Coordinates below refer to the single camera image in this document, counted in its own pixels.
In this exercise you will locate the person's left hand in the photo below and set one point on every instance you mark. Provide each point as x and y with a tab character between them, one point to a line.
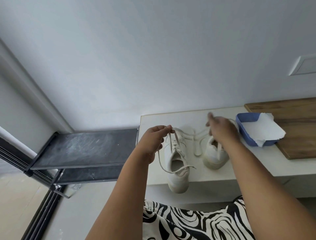
150	142

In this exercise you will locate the person's right hand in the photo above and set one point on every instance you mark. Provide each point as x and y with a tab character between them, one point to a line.
224	132

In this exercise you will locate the person's right fingers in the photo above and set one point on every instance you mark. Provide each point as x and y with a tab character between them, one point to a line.
211	123

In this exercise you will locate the person's left thumb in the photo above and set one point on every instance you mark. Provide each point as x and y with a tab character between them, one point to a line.
166	134

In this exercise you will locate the round cream shoelace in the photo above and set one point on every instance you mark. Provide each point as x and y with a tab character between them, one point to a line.
174	138

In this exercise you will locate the person's left forearm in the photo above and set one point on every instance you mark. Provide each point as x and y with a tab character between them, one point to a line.
123	197

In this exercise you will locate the person's right forearm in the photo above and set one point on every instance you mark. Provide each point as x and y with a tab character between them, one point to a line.
259	188

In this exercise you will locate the white laced sneaker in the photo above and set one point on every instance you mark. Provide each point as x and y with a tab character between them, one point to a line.
176	158

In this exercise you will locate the blue plastic tray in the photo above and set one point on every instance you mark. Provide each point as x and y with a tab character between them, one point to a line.
243	128

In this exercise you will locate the white unlaced sneaker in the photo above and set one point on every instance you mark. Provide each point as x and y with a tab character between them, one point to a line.
214	155

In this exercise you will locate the white torn paper sheet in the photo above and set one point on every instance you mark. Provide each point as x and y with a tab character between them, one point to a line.
264	129

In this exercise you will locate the black shoe rack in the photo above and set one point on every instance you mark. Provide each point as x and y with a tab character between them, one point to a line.
84	148

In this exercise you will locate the brown wooden board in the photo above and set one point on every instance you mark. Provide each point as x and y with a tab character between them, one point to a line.
298	128

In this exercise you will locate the black and white patterned dress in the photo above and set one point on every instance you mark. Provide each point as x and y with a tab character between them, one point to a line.
187	225

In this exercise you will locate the white wall switch plate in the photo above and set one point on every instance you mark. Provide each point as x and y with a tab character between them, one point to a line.
305	65

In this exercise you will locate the black sliding door frame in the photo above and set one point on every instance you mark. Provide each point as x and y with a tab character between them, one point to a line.
37	212

